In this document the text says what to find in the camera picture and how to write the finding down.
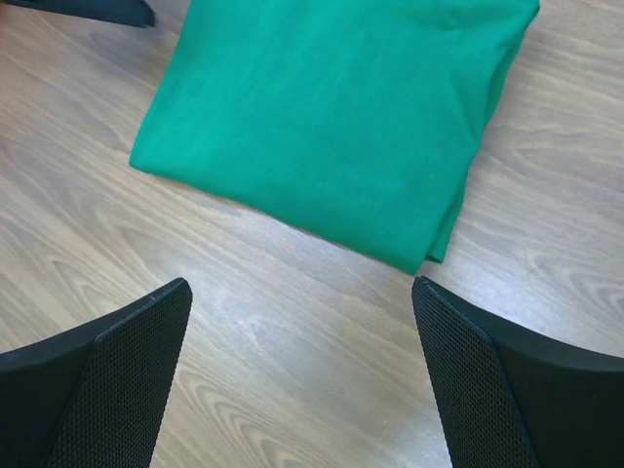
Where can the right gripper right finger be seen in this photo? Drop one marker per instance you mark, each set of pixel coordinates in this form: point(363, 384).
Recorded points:
point(508, 396)

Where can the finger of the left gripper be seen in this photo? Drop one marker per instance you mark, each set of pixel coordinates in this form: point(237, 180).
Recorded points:
point(135, 13)

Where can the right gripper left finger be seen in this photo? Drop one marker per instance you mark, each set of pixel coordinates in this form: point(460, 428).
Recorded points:
point(95, 395)

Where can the green t-shirt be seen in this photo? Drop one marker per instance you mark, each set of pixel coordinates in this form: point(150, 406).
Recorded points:
point(356, 121)

